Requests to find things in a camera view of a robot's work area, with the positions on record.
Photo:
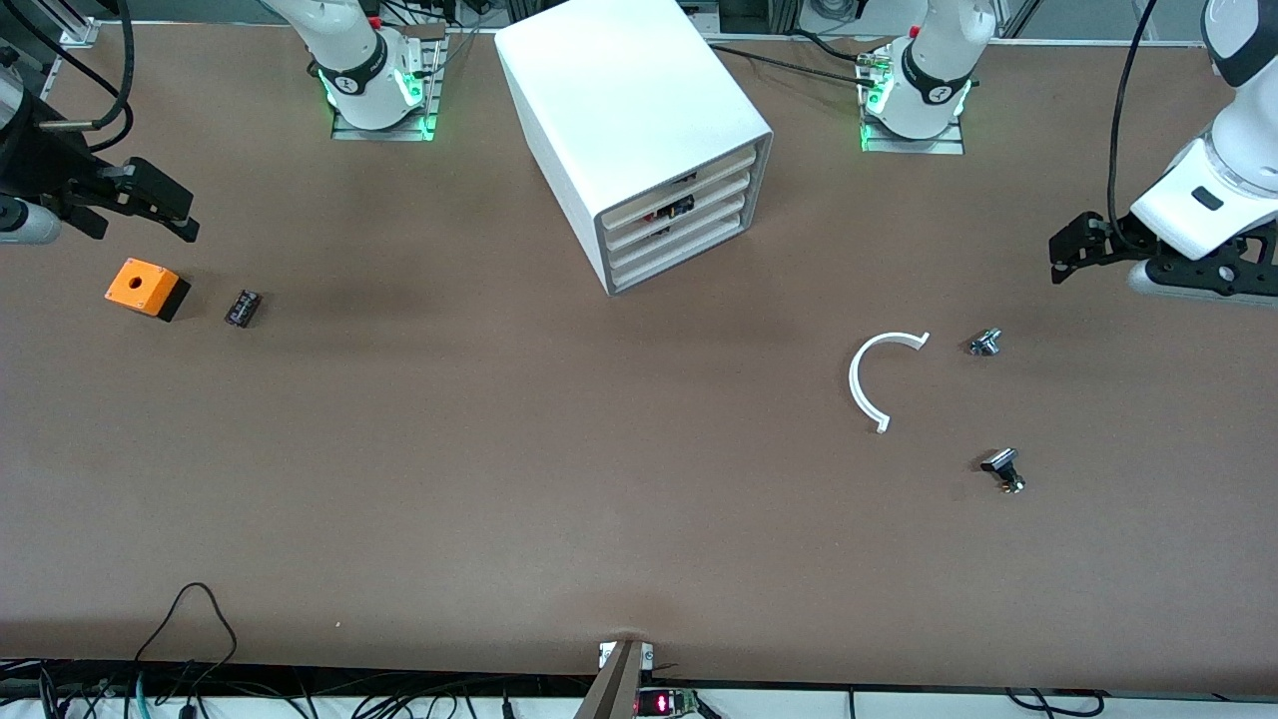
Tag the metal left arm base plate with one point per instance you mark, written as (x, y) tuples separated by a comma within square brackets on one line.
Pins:
[(914, 146)]

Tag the small silver knob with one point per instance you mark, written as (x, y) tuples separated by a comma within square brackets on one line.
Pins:
[(984, 343)]

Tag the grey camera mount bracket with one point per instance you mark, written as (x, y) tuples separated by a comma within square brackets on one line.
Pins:
[(614, 689)]

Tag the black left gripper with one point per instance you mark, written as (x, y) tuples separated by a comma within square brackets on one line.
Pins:
[(1106, 238)]

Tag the white drawer cabinet housing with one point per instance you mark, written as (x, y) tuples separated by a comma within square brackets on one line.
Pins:
[(619, 100)]

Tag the dark part with red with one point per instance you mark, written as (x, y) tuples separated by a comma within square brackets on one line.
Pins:
[(677, 207)]

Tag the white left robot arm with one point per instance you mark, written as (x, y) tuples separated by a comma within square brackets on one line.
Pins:
[(1218, 160)]

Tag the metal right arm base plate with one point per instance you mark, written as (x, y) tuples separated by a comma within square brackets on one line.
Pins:
[(439, 70)]

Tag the white plastic drawer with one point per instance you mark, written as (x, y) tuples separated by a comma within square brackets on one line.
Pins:
[(679, 264), (689, 214), (679, 183), (679, 240)]

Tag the small black contact block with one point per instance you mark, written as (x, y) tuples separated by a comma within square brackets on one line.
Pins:
[(243, 308)]

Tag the orange box with hole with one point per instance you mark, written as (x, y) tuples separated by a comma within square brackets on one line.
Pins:
[(140, 285)]

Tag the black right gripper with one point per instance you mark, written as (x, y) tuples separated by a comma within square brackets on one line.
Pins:
[(40, 165)]

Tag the black selector switch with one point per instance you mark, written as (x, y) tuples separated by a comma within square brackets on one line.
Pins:
[(1001, 464)]

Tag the device with red display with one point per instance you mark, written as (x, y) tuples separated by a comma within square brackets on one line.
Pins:
[(664, 704)]

